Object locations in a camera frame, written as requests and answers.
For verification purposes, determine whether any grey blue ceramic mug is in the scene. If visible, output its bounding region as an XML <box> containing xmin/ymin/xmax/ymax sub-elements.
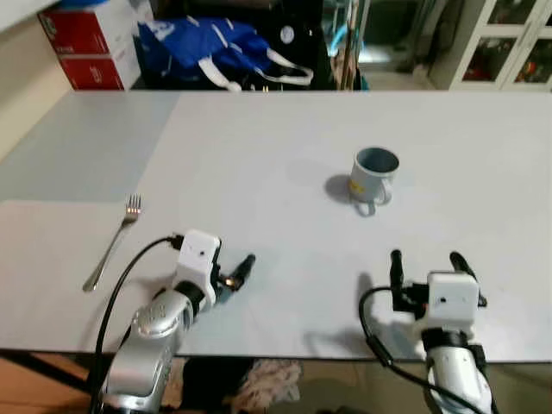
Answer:
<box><xmin>349</xmin><ymin>147</ymin><xmax>401</xmax><ymax>217</ymax></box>

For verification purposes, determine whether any white patterned cloth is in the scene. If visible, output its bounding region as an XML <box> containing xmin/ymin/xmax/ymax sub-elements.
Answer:
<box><xmin>231</xmin><ymin>360</ymin><xmax>303</xmax><ymax>413</ymax></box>

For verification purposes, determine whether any white glass door cabinet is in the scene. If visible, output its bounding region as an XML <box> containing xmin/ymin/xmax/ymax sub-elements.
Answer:
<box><xmin>429</xmin><ymin>0</ymin><xmax>552</xmax><ymax>91</ymax></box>

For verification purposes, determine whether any black cabinet with round sticker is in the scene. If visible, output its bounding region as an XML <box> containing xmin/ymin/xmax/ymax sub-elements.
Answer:
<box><xmin>250</xmin><ymin>0</ymin><xmax>339</xmax><ymax>91</ymax></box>

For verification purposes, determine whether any red and white cardboard box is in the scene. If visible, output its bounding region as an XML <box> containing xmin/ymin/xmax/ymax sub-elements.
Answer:
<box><xmin>37</xmin><ymin>0</ymin><xmax>144</xmax><ymax>91</ymax></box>

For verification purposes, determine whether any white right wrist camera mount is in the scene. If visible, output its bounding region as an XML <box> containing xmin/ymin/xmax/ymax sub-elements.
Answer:
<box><xmin>412</xmin><ymin>272</ymin><xmax>481</xmax><ymax>339</ymax></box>

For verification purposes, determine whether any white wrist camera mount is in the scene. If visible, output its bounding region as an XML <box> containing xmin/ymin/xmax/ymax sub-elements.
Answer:
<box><xmin>412</xmin><ymin>272</ymin><xmax>481</xmax><ymax>339</ymax></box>
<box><xmin>174</xmin><ymin>229</ymin><xmax>223</xmax><ymax>294</ymax></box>

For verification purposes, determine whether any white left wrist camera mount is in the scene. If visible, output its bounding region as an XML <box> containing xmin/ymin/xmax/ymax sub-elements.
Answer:
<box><xmin>174</xmin><ymin>229</ymin><xmax>223</xmax><ymax>294</ymax></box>

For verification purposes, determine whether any blue bag with white straps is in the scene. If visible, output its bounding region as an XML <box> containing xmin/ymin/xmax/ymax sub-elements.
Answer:
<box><xmin>135</xmin><ymin>19</ymin><xmax>315</xmax><ymax>92</ymax></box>

